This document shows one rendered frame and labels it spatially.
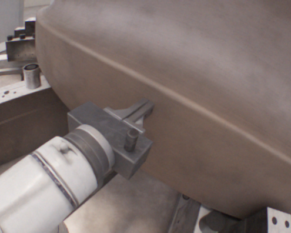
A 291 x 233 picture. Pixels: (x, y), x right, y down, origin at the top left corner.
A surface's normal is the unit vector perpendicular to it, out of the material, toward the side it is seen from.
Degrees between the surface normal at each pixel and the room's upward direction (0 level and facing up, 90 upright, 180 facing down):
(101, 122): 0
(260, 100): 50
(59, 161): 10
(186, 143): 90
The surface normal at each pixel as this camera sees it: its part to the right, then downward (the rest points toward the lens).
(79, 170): 0.72, -0.23
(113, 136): 0.24, -0.75
